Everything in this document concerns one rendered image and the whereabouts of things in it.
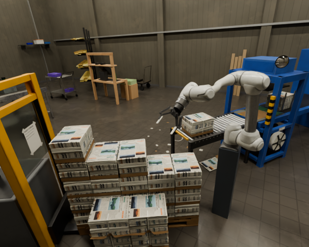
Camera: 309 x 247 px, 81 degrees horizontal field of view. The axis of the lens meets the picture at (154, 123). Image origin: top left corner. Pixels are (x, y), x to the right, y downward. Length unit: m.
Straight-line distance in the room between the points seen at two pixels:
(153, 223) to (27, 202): 1.20
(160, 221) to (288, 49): 6.95
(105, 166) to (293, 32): 7.12
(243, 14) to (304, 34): 1.98
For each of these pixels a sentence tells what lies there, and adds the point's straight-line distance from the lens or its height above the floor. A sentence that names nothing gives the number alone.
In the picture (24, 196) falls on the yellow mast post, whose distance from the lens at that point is 2.16.
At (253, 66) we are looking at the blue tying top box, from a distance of 3.52.
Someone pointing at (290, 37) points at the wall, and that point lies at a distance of 7.82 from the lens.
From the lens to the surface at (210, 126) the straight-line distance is 2.80.
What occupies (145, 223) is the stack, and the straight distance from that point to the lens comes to 2.00.
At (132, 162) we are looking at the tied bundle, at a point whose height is 1.01.
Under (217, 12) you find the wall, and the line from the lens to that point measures 8.11.
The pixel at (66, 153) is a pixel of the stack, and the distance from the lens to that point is 1.94.
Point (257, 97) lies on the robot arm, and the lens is 1.76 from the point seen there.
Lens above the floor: 2.11
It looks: 25 degrees down
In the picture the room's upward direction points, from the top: 3 degrees counter-clockwise
